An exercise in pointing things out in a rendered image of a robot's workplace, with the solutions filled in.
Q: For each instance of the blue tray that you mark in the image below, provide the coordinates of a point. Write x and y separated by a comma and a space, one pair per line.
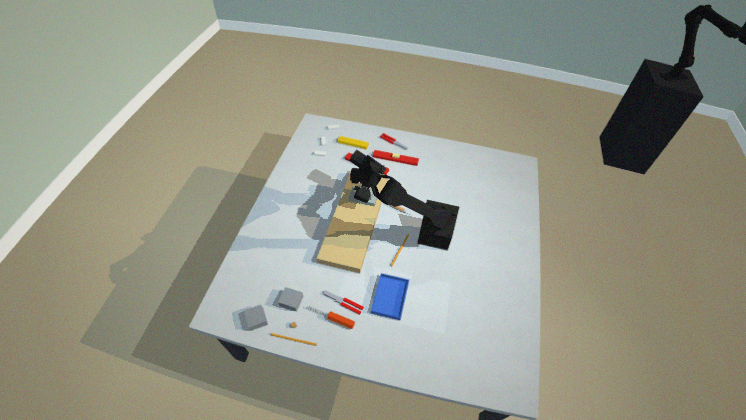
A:
390, 297

